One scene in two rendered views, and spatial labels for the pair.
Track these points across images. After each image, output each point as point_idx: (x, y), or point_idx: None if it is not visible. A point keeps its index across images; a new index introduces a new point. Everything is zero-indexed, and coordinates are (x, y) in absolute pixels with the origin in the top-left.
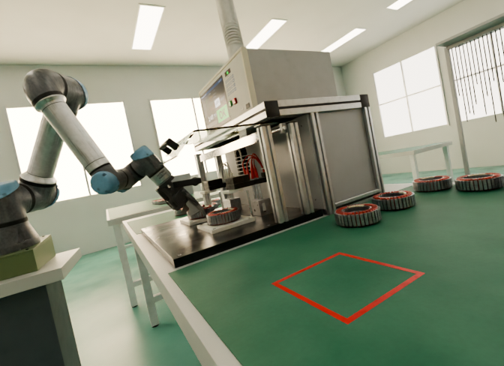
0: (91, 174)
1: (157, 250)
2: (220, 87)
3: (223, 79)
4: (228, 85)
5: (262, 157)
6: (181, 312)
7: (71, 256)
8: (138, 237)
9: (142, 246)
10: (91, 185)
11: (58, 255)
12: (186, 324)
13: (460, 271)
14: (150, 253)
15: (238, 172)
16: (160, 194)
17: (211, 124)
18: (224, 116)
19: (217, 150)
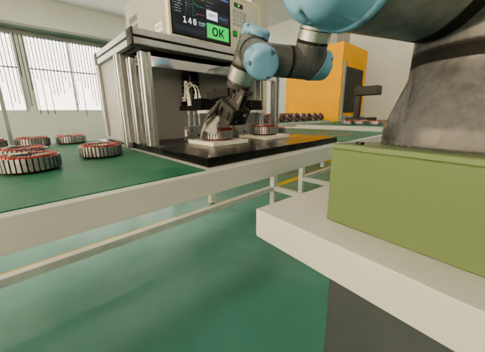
0: (327, 45)
1: (304, 148)
2: (224, 7)
3: (229, 4)
4: (236, 16)
5: (208, 90)
6: (366, 138)
7: (325, 185)
8: (234, 164)
9: (289, 154)
10: (331, 63)
11: (324, 211)
12: (368, 141)
13: (325, 131)
14: (311, 148)
15: (156, 98)
16: (245, 99)
17: (187, 28)
18: (221, 37)
19: (217, 68)
